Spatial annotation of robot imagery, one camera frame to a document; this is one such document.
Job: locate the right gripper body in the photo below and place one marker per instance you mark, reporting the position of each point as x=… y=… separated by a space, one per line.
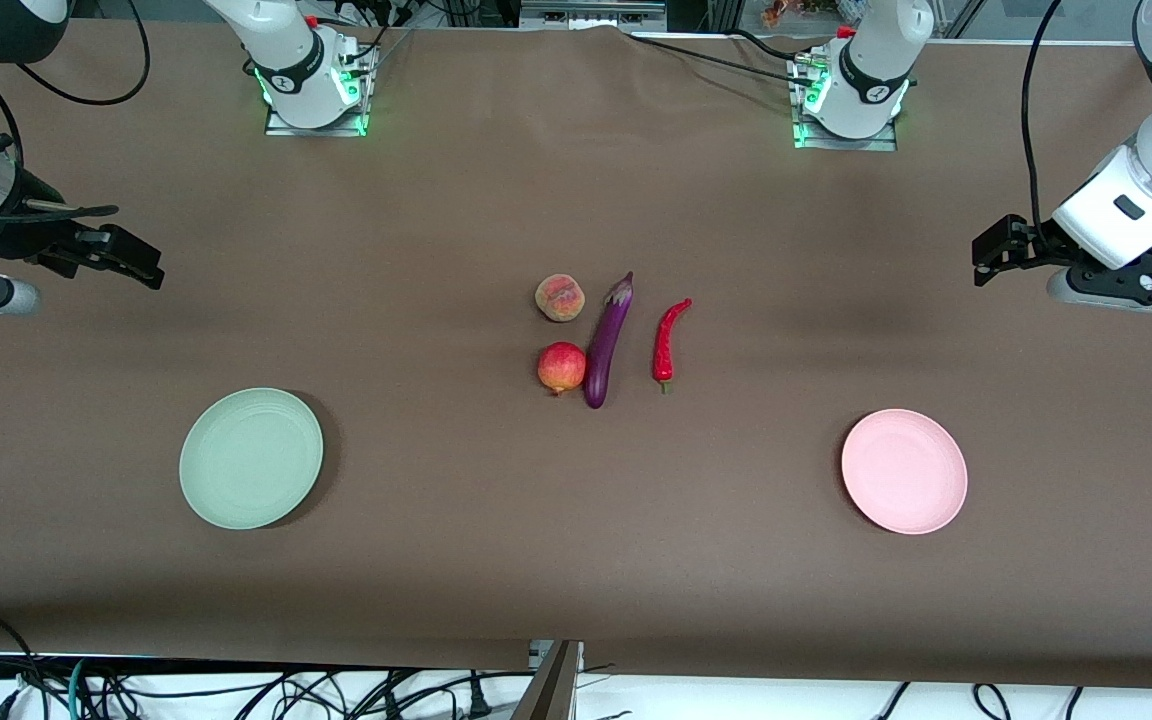
x=54 y=236

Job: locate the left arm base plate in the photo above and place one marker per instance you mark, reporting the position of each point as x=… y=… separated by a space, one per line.
x=876 y=143

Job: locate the purple eggplant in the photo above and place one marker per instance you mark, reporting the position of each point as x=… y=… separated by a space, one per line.
x=602 y=350

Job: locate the orange background item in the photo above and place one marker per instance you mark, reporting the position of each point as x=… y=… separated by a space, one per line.
x=786 y=12

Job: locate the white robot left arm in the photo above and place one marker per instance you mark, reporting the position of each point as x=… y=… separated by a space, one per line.
x=876 y=60

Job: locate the grey metal box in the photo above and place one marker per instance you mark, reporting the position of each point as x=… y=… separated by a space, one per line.
x=591 y=14

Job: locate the aluminium profile post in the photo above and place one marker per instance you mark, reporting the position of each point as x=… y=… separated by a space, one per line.
x=551 y=690

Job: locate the peach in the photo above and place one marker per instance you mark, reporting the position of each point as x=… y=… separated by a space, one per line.
x=560 y=298

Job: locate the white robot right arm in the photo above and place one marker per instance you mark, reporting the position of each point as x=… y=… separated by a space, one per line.
x=281 y=40

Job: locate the red chili pepper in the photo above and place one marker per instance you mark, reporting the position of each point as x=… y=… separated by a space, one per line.
x=664 y=345

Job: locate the brown table cover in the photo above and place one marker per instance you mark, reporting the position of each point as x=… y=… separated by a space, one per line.
x=576 y=560

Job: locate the pink plate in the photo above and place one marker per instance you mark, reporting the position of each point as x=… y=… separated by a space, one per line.
x=904 y=471

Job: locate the red pomegranate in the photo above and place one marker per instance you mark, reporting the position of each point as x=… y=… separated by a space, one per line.
x=561 y=366

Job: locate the black power plug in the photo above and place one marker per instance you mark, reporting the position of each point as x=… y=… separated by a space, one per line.
x=478 y=698

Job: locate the green plate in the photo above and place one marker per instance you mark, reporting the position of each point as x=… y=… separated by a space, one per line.
x=251 y=458

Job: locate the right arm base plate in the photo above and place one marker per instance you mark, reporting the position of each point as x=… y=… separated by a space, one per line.
x=281 y=127

